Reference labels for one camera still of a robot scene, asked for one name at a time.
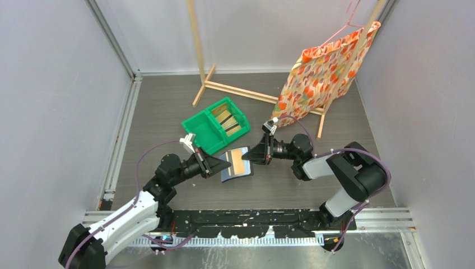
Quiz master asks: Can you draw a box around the green plastic two-compartment bin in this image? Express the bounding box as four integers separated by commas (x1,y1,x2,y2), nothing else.
181,97,251,155

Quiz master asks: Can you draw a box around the gold striped card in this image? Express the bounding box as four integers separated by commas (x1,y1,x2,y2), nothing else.
211,103,237,129
226,147,253,178

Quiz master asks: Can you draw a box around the gold card with stripe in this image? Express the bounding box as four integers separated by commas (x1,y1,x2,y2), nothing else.
225,123,241,137

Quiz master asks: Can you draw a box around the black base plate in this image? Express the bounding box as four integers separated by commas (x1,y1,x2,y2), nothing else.
154,209,356,239

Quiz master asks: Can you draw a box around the pink wire hanger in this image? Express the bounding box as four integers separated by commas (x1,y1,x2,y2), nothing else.
320,0,364,47

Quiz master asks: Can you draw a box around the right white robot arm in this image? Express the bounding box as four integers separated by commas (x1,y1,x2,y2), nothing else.
243,133,389,230

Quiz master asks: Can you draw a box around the floral orange cloth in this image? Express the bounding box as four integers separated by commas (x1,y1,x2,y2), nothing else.
271,21,381,119

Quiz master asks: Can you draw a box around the aluminium corner frame post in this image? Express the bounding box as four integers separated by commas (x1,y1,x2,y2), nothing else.
85,0,139,80

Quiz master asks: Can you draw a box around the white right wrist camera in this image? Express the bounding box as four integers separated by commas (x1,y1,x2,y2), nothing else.
262,117,279,136

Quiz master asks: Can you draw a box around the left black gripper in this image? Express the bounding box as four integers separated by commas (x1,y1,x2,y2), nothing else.
170,147,230,187

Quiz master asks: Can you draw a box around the black leather card holder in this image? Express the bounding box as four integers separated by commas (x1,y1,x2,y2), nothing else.
219,146,254,183

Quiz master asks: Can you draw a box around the slotted metal rail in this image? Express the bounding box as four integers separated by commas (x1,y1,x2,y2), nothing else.
128,234,324,247

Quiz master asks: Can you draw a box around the wooden drying rack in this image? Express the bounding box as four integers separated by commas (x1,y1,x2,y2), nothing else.
186,1,388,138

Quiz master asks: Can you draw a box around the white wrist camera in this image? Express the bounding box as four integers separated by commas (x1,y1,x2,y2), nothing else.
179,133,196,154
262,117,279,136

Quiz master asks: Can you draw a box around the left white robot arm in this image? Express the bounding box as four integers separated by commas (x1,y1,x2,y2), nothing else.
58,147,231,268

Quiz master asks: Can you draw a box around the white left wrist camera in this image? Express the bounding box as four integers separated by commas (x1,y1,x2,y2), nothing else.
179,133,196,154

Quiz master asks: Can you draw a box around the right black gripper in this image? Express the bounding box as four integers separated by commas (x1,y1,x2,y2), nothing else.
242,133,300,166

